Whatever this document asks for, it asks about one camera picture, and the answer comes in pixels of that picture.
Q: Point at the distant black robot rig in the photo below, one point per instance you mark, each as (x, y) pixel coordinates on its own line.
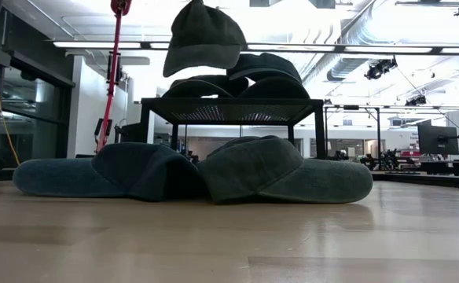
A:
(382, 159)

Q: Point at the red desk lamp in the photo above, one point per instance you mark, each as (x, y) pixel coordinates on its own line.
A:
(114, 55)

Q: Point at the blue denim baseball cap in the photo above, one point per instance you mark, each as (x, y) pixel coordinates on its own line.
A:
(280, 89)
(135, 169)
(265, 65)

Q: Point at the black ceiling spotlight cluster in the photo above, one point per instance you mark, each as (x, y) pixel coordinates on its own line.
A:
(416, 100)
(379, 68)

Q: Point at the black background frame stand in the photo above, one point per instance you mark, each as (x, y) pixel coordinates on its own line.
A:
(351, 107)

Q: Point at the black perforated metal rack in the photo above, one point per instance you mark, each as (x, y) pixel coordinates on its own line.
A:
(229, 112)

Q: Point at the silver air duct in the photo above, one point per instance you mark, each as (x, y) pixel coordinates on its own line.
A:
(345, 67)

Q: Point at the black computer monitor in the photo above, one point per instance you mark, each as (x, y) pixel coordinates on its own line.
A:
(438, 139)

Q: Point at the dark glass partition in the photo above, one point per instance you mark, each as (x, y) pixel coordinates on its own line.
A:
(37, 102)

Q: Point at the black aluminium table frame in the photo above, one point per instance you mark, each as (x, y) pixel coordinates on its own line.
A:
(430, 181)

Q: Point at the green washed baseball cap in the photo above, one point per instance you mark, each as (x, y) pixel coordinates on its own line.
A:
(204, 35)
(202, 86)
(261, 169)

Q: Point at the ceiling light rail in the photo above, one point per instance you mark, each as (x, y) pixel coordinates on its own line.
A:
(96, 45)

